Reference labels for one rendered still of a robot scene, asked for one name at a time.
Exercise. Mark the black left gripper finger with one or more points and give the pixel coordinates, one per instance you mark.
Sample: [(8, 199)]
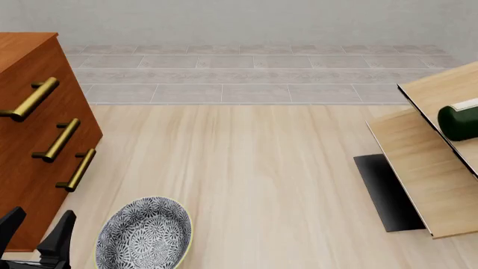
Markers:
[(61, 241), (11, 224)]

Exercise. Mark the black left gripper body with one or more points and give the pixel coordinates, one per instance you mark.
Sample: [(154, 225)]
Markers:
[(26, 265)]

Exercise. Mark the pale wooden wine rack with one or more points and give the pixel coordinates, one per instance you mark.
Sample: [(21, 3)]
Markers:
[(414, 157)]

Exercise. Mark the dark green wine bottle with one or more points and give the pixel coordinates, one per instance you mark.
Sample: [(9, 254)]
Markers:
[(457, 123)]

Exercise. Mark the blue-white patterned bowl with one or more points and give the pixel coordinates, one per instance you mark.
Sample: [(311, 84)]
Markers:
[(143, 238)]

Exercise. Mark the wooden cabinet with drawers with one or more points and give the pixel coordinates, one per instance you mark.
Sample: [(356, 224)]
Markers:
[(33, 59)]

